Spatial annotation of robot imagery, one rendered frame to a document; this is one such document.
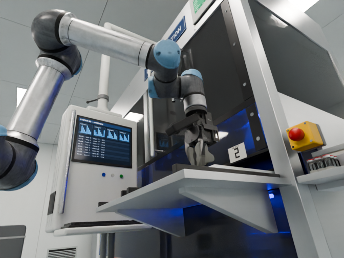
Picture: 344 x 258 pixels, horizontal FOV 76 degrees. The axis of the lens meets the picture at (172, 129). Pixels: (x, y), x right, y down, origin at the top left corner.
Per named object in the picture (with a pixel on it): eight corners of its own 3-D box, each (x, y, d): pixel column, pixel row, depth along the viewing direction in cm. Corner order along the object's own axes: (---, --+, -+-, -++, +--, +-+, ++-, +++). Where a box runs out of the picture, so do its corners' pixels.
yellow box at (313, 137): (303, 152, 72) (297, 132, 75) (327, 145, 67) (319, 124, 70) (291, 150, 68) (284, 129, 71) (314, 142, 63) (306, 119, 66)
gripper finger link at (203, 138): (209, 153, 63) (205, 125, 66) (205, 153, 62) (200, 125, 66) (198, 158, 66) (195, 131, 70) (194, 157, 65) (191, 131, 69)
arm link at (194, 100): (192, 91, 71) (178, 103, 77) (193, 104, 69) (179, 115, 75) (210, 97, 74) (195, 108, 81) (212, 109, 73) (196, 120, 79)
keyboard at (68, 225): (132, 226, 133) (132, 221, 134) (144, 223, 123) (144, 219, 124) (60, 229, 109) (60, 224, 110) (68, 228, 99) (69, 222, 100)
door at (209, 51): (190, 136, 119) (180, 52, 143) (256, 96, 86) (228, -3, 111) (189, 136, 118) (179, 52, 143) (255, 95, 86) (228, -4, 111)
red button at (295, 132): (296, 144, 68) (292, 132, 70) (308, 139, 65) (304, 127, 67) (288, 142, 67) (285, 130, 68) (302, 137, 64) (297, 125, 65)
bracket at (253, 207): (270, 233, 71) (260, 191, 76) (278, 232, 68) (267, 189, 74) (183, 243, 53) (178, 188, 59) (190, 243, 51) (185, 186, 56)
